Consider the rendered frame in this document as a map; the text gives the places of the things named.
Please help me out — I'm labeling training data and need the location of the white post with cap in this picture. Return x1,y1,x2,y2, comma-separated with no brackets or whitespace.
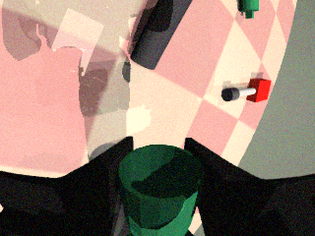
88,143,130,236

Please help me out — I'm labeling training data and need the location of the dark grey cylinder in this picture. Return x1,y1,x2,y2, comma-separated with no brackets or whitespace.
130,0,193,71

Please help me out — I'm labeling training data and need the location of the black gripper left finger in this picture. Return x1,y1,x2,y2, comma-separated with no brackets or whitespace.
0,137,134,236

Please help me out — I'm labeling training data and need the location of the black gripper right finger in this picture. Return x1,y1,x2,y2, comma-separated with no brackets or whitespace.
184,137,315,236

